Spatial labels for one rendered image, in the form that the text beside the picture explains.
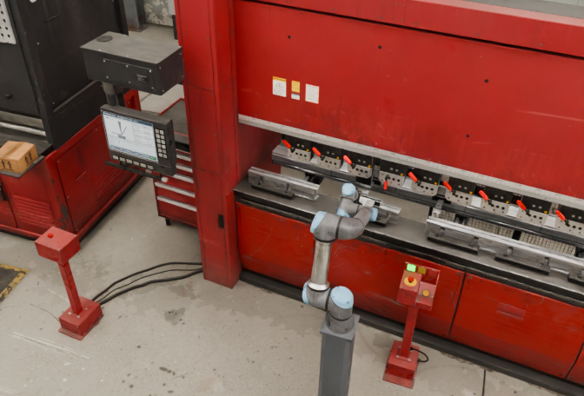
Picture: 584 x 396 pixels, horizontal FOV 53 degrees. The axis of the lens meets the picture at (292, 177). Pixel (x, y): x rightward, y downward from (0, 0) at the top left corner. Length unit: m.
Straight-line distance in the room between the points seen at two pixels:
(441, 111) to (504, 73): 0.38
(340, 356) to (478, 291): 0.96
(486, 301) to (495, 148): 1.02
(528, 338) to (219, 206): 2.11
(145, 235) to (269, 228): 1.37
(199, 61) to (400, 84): 1.14
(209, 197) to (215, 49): 1.10
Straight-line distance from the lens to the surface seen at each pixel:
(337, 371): 3.43
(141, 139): 3.45
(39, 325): 4.55
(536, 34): 2.96
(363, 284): 3.98
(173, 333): 4.24
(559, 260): 3.65
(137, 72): 3.25
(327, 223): 2.87
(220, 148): 3.65
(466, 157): 3.31
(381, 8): 3.06
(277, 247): 4.08
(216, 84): 3.43
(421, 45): 3.08
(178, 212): 4.82
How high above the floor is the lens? 3.26
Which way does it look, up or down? 36 degrees down
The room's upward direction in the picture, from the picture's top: 1 degrees clockwise
